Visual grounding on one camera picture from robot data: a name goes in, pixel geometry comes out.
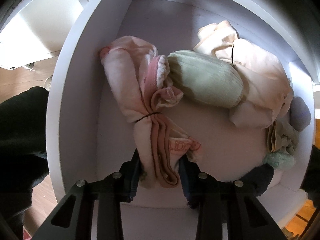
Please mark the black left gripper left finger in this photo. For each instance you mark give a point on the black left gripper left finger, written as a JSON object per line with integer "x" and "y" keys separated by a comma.
{"x": 119, "y": 187}

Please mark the white storage drawer box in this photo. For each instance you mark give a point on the white storage drawer box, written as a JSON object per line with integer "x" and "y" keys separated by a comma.
{"x": 182, "y": 119}

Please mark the person's dark clothing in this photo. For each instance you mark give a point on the person's dark clothing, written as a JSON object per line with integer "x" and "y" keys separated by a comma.
{"x": 23, "y": 148}

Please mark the dark navy lace garment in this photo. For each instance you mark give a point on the dark navy lace garment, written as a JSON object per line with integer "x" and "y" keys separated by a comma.
{"x": 256, "y": 181}

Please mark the light green sock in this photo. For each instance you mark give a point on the light green sock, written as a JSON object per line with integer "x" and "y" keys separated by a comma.
{"x": 205, "y": 79}

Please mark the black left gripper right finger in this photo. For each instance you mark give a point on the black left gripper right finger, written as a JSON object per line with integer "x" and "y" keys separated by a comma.
{"x": 199, "y": 188}

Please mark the cream peach garment bundle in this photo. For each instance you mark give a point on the cream peach garment bundle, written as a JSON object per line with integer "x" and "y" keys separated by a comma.
{"x": 267, "y": 90}

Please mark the sage green cloth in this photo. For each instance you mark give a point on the sage green cloth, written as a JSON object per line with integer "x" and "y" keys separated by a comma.
{"x": 282, "y": 141}

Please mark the lavender grey rolled cloth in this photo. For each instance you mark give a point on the lavender grey rolled cloth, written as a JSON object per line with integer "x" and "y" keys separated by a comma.
{"x": 300, "y": 116}

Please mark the pink white garment bundle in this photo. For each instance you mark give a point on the pink white garment bundle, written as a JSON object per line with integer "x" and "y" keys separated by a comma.
{"x": 139, "y": 80}

